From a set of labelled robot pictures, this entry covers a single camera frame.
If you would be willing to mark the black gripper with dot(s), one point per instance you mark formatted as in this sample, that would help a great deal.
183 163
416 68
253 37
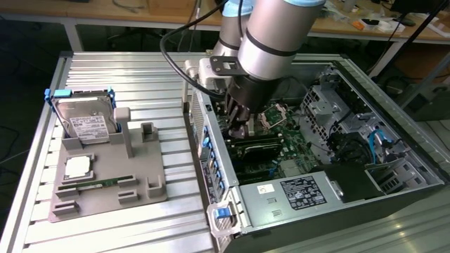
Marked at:
249 92

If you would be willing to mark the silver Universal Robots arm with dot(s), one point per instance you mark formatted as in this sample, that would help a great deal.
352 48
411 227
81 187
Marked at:
267 47

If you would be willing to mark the open metal socket cover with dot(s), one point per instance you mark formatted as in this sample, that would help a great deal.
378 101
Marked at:
277 116

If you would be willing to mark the black RAM stick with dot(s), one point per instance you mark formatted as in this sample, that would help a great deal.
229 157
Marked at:
261 139

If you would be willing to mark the perforated metal disk bay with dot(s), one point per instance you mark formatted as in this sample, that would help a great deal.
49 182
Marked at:
323 118

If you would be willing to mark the green motherboard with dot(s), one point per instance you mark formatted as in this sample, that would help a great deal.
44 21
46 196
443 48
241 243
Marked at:
297 147

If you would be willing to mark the silver chipset heatsink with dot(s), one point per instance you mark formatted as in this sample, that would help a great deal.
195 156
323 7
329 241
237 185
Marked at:
292 168

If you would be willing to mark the cluttered wooden desk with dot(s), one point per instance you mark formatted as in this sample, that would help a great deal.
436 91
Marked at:
351 33

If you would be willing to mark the black office chair base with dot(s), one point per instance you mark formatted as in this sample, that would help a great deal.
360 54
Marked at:
140 37

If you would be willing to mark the cardboard box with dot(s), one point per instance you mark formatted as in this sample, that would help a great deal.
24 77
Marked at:
172 8

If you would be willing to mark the grey power supply unit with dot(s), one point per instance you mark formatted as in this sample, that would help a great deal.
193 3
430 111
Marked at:
297 192

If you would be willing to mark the white plastic part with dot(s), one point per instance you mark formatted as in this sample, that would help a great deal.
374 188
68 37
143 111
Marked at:
383 26

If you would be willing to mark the blue case latch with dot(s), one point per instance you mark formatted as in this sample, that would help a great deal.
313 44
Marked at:
221 213

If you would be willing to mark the grey parts rack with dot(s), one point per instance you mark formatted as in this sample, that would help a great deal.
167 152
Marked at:
112 163

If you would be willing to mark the hard disk with blue caddy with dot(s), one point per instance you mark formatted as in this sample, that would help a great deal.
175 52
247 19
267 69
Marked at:
84 121

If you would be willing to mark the black computer tower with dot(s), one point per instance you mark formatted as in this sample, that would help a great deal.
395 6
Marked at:
428 105

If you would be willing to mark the green RAM stick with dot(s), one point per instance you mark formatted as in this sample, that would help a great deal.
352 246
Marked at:
105 182

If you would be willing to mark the silver CPU chip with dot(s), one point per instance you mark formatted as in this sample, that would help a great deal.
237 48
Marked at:
78 167

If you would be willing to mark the open black PC case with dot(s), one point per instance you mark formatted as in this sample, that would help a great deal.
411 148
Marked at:
316 232

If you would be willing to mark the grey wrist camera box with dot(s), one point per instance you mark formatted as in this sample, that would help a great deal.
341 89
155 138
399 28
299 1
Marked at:
211 73

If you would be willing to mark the wooden desk with white frame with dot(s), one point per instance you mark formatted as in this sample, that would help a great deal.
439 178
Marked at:
52 13

